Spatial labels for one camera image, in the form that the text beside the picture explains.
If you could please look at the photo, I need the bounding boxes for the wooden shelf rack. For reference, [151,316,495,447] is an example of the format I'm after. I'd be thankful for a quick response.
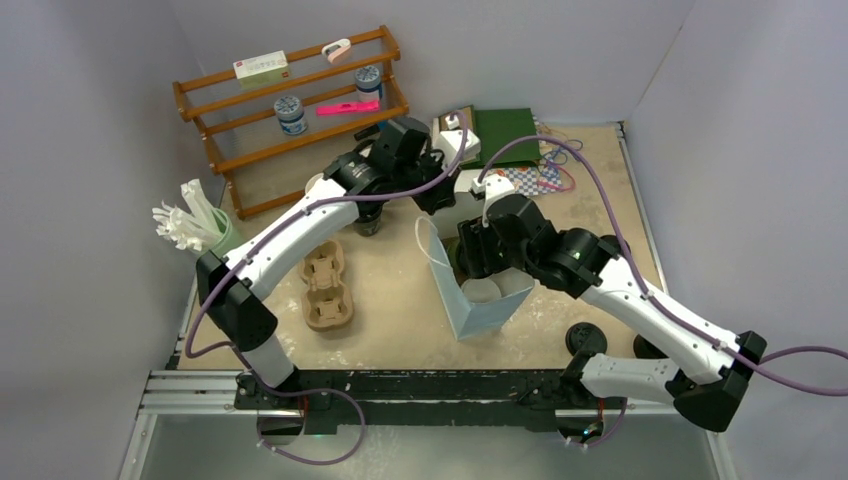
[172,25,409,219]

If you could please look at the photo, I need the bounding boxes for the blue white jar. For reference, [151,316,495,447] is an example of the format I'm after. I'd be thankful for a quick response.
[273,95,308,136]
[354,65,383,103]

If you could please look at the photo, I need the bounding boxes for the white cup lid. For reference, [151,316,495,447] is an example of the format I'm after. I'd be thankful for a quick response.
[460,278,503,304]

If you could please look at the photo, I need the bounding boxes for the pink marker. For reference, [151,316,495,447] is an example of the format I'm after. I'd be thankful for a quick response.
[315,100,381,116]

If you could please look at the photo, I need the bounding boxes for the white wrapped straws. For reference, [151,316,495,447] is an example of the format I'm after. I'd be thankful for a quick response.
[151,179,224,253]

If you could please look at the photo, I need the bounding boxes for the left blue white jar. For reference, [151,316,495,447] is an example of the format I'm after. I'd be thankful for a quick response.
[273,95,308,136]

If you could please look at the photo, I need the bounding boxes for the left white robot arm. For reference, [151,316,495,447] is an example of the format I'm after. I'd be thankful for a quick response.
[196,111,469,409]

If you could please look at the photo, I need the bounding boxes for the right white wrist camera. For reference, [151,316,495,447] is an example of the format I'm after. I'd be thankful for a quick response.
[469,174,516,227]

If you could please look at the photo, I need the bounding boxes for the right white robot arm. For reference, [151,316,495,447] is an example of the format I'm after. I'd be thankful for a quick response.
[457,194,767,432]

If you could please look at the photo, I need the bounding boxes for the green straw holder cup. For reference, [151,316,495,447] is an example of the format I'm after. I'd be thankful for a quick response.
[200,208,244,258]

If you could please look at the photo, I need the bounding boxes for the black cup lid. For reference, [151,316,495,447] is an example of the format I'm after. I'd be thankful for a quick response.
[602,235,631,256]
[564,322,609,357]

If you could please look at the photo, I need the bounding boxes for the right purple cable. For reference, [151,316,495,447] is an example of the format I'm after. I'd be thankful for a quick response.
[478,135,848,452]

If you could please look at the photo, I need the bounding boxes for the right blue white jar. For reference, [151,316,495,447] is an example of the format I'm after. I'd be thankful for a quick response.
[354,65,383,103]

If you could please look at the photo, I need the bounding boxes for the black paper cup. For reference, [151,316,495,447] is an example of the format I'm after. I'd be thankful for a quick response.
[353,208,382,237]

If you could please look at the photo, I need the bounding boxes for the checkered patterned paper bag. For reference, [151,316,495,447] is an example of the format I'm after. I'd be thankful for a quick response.
[493,162,576,197]

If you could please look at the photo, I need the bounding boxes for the white green box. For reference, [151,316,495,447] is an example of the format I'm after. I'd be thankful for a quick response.
[232,50,290,90]

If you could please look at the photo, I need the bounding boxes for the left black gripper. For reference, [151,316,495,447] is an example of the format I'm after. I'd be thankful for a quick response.
[394,146,461,216]

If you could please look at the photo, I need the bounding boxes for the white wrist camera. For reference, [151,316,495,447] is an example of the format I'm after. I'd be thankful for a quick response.
[434,128,481,165]
[469,174,516,227]

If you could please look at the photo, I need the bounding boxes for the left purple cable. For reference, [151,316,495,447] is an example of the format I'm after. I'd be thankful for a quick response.
[184,109,470,466]

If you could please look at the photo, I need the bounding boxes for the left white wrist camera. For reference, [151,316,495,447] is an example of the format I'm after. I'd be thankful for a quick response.
[434,128,481,165]

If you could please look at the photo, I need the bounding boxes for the brown pulp cup carrier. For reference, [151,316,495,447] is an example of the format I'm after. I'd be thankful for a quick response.
[297,240,354,332]

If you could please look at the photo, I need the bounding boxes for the white cup stack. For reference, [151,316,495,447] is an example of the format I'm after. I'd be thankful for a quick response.
[304,174,328,198]

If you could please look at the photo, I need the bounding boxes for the pink white stapler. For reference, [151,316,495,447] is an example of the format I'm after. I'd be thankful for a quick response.
[321,38,352,65]

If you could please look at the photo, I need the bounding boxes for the green paper bag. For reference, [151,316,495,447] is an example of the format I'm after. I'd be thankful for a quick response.
[469,108,541,168]

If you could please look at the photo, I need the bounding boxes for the purple cable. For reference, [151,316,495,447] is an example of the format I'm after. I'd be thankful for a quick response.
[184,109,470,466]
[478,135,848,452]

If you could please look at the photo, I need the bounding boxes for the light blue paper bag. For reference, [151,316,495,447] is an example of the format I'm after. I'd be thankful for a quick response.
[414,193,536,341]

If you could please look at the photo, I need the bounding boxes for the black blue marker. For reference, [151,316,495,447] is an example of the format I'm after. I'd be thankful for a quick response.
[354,122,382,142]

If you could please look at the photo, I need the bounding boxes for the stacked black cup lids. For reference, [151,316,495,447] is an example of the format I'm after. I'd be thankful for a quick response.
[632,335,668,360]

